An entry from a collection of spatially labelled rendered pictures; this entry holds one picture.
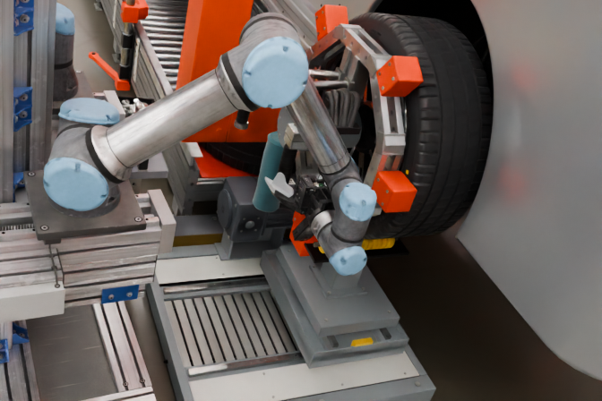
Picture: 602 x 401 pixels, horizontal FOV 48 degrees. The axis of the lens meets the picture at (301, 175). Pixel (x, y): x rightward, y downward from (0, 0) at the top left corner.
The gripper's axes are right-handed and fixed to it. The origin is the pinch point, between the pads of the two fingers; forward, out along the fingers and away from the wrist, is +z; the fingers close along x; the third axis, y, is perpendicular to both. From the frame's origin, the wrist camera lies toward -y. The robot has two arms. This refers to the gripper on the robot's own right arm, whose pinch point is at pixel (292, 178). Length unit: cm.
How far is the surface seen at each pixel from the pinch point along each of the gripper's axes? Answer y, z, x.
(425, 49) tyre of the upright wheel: 32.4, 10.8, -35.0
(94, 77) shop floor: -83, 212, 14
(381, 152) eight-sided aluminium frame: 10.6, -4.8, -20.3
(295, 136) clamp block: 11.1, 2.3, 0.9
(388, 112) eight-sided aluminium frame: 17.3, 3.9, -24.9
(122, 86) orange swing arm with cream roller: -74, 187, 5
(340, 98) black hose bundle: 20.3, 5.1, -10.5
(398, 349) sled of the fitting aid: -71, -3, -55
